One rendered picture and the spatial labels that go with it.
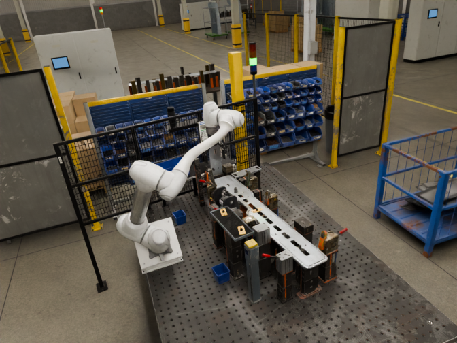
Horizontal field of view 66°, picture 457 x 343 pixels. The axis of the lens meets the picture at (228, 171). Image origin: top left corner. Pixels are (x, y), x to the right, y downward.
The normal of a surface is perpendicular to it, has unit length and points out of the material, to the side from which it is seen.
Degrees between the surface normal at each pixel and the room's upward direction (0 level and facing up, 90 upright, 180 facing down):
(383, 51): 90
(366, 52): 90
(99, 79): 90
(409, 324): 0
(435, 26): 90
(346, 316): 0
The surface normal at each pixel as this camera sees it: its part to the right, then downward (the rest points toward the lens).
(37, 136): 0.35, 0.42
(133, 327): -0.08, -0.89
